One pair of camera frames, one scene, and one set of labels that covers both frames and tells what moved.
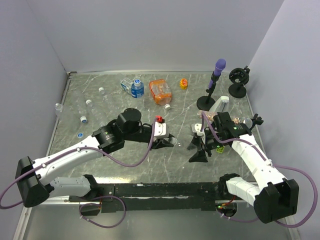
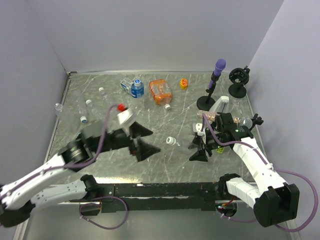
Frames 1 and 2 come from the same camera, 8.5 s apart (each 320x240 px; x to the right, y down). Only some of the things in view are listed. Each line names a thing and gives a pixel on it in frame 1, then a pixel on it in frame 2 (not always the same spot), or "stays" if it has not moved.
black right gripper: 199,156 stays
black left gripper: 160,143 -> 144,151
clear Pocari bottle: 58,109 stays
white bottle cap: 174,141 stays
